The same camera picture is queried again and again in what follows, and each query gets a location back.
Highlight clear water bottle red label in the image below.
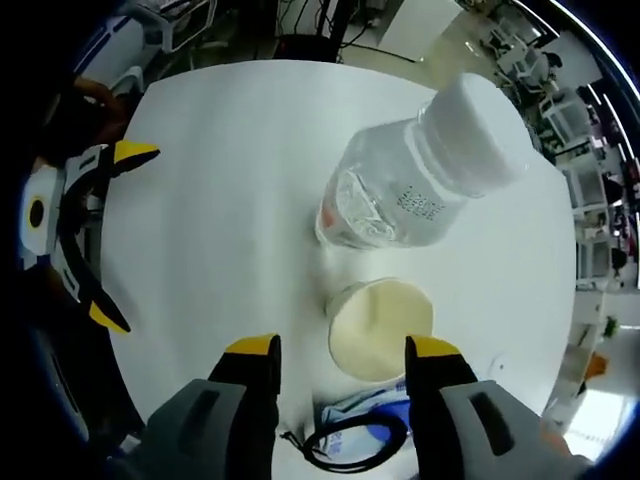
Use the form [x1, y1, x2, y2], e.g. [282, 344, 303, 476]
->
[314, 72, 531, 251]

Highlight wet wipes pack blue lid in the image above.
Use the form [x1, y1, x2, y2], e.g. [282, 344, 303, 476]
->
[319, 382, 416, 480]

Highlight person's right hand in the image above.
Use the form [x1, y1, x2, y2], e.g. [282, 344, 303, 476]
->
[540, 422, 571, 454]

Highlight white paper cup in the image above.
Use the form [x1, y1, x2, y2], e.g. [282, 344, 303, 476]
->
[324, 278, 435, 381]

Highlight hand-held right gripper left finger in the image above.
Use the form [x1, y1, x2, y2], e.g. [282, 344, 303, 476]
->
[143, 333, 283, 480]

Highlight black cable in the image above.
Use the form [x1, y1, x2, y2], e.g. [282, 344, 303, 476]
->
[282, 417, 409, 474]

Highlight white office chair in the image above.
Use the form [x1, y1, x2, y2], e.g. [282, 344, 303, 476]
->
[542, 87, 589, 141]
[144, 0, 214, 51]

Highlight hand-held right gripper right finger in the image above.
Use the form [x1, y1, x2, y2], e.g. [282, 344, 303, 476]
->
[403, 334, 586, 480]

